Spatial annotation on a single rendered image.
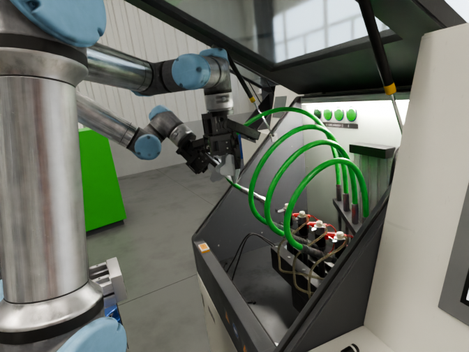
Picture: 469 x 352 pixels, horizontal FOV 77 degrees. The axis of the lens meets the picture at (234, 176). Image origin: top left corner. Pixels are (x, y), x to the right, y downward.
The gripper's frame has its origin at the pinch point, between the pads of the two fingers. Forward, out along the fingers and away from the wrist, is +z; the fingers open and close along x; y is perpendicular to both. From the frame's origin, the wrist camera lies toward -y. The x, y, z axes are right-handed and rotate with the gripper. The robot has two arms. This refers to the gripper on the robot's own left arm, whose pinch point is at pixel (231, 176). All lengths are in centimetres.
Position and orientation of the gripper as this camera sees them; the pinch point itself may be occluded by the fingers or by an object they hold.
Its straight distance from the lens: 97.8
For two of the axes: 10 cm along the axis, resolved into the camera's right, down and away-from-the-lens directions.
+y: -6.5, 7.2, 2.2
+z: 7.1, 6.9, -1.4
